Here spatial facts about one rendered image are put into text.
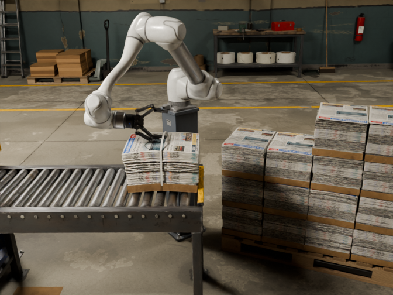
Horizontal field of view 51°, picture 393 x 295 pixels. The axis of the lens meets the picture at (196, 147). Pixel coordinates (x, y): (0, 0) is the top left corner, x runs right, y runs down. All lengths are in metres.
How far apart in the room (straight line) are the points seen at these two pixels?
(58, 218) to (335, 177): 1.59
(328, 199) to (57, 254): 1.93
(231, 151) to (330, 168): 0.62
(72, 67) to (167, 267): 6.14
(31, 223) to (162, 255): 1.17
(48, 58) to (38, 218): 7.09
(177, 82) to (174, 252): 1.22
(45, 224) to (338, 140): 1.67
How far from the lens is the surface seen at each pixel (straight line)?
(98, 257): 3.10
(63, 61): 8.54
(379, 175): 2.59
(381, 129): 2.49
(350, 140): 2.52
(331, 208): 2.70
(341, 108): 2.71
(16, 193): 2.36
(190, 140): 2.16
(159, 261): 2.98
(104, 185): 2.28
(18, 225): 2.20
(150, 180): 2.11
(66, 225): 2.12
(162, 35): 2.22
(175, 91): 2.78
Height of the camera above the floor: 1.80
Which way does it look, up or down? 22 degrees down
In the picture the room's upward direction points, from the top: 1 degrees counter-clockwise
